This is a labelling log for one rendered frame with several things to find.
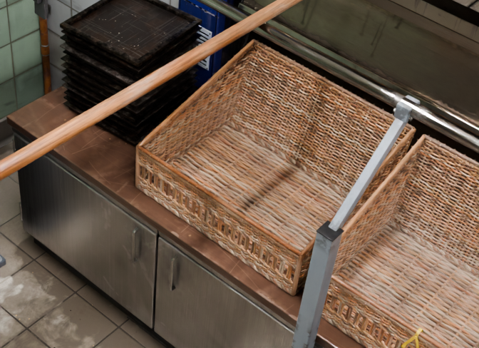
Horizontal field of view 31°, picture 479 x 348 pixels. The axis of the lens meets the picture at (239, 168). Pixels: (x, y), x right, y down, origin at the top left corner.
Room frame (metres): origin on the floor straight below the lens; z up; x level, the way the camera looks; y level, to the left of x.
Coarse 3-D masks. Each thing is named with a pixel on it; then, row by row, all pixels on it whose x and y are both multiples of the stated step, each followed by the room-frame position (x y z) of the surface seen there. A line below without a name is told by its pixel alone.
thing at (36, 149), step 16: (288, 0) 1.72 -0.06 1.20; (256, 16) 1.64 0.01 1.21; (272, 16) 1.67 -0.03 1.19; (224, 32) 1.56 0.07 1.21; (240, 32) 1.58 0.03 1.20; (208, 48) 1.50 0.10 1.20; (176, 64) 1.43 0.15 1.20; (192, 64) 1.45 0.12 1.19; (144, 80) 1.36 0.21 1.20; (160, 80) 1.38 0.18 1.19; (112, 96) 1.30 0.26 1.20; (128, 96) 1.31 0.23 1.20; (96, 112) 1.25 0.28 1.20; (112, 112) 1.27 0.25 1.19; (64, 128) 1.19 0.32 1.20; (80, 128) 1.21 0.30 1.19; (32, 144) 1.14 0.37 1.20; (48, 144) 1.15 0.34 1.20; (0, 160) 1.09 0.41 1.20; (16, 160) 1.09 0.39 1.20; (32, 160) 1.11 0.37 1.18; (0, 176) 1.06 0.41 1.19
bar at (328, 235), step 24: (216, 0) 1.74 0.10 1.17; (264, 24) 1.66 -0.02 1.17; (288, 48) 1.60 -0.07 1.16; (312, 48) 1.59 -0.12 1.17; (336, 72) 1.53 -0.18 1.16; (384, 96) 1.46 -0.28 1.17; (408, 96) 1.46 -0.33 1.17; (408, 120) 1.42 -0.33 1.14; (432, 120) 1.40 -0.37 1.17; (384, 144) 1.39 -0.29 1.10; (360, 192) 1.32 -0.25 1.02; (336, 216) 1.29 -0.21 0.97; (336, 240) 1.25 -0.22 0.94; (312, 264) 1.25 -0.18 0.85; (312, 288) 1.25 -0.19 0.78; (312, 312) 1.24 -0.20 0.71; (312, 336) 1.25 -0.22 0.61
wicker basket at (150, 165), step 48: (192, 96) 1.87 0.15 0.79; (240, 96) 2.03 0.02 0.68; (336, 96) 1.90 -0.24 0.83; (144, 144) 1.71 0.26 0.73; (192, 144) 1.88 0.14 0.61; (240, 144) 1.92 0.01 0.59; (288, 144) 1.90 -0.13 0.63; (336, 144) 1.84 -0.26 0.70; (144, 192) 1.68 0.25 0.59; (192, 192) 1.58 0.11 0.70; (240, 192) 1.72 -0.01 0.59; (288, 192) 1.75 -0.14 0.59; (336, 192) 1.77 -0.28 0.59; (240, 240) 1.49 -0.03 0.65; (288, 240) 1.56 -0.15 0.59; (288, 288) 1.40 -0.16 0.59
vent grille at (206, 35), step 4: (204, 28) 2.18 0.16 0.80; (200, 32) 2.19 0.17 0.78; (204, 32) 2.18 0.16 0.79; (208, 32) 2.17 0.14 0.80; (204, 36) 2.18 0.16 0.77; (208, 36) 2.17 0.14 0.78; (196, 40) 2.20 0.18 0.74; (200, 40) 2.19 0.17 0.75; (204, 40) 2.18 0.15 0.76; (208, 56) 2.16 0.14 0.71; (204, 60) 2.18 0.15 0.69; (208, 60) 2.16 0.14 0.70; (200, 64) 2.18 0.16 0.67; (204, 64) 2.18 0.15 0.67; (208, 64) 2.16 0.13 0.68; (208, 68) 2.16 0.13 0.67
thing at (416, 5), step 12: (396, 0) 1.88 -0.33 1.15; (408, 0) 1.86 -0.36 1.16; (420, 0) 1.85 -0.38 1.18; (432, 0) 1.85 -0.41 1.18; (444, 0) 1.86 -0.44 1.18; (420, 12) 1.84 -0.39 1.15; (432, 12) 1.83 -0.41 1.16; (444, 12) 1.81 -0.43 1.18; (456, 12) 1.81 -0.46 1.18; (468, 12) 1.81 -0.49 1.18; (444, 24) 1.80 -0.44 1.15; (456, 24) 1.79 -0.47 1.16; (468, 24) 1.77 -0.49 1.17; (468, 36) 1.77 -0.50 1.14
